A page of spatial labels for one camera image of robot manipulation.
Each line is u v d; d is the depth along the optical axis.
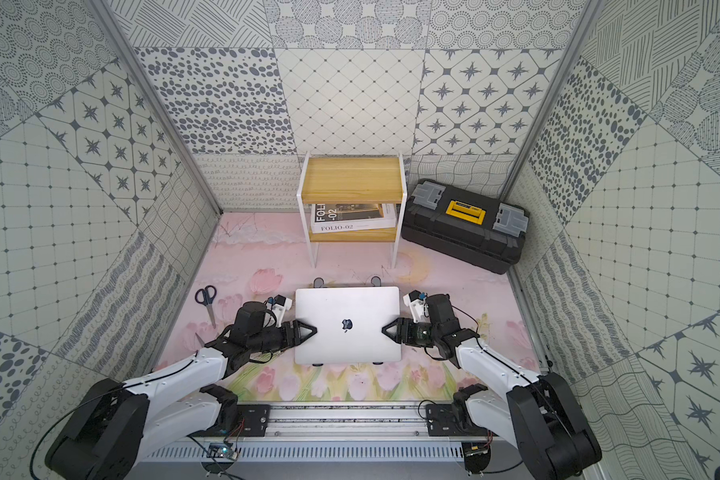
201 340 0.88
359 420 0.76
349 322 0.84
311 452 0.70
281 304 0.81
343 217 0.93
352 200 0.79
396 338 0.76
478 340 0.60
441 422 0.73
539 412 0.42
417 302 0.80
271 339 0.74
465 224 0.95
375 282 0.86
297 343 0.76
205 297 0.96
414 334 0.75
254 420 0.74
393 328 0.81
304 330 0.81
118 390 0.45
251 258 1.08
